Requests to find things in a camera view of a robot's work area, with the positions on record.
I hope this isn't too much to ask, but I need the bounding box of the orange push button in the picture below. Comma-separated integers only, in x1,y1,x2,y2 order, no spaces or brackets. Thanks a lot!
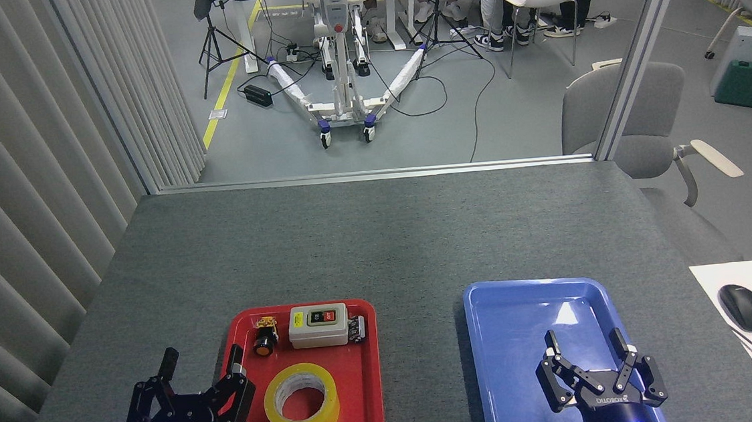
251,316,280,356

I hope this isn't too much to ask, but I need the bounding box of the blue plastic tray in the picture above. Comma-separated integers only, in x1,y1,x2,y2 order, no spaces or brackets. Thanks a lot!
461,268,670,422

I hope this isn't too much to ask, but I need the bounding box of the black computer mouse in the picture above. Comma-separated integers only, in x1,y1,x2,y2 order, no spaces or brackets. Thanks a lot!
717,283,752,334

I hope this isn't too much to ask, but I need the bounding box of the red plastic tray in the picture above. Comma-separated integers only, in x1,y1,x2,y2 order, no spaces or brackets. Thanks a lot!
213,297,385,422

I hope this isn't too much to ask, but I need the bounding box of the grey office chair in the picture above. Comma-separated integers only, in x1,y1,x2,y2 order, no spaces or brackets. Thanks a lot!
556,54,751,276

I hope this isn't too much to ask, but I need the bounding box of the black power adapter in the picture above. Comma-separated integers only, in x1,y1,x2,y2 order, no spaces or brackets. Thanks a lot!
244,83,273,109

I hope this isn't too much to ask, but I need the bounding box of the black tripod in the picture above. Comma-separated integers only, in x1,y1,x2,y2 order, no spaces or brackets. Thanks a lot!
406,0,484,65
194,0,270,101

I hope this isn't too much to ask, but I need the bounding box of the white stand on wheels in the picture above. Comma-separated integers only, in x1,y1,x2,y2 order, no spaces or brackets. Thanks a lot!
262,0,435,154

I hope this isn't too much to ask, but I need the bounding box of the grey switch box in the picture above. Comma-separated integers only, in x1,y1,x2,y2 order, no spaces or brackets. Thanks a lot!
286,302,352,350

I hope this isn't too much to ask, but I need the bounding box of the silver table rail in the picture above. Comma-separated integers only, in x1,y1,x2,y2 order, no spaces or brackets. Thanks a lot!
158,152,597,197

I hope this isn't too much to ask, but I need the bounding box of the black floor cable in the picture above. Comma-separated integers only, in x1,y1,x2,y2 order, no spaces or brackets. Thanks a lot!
461,47,504,163

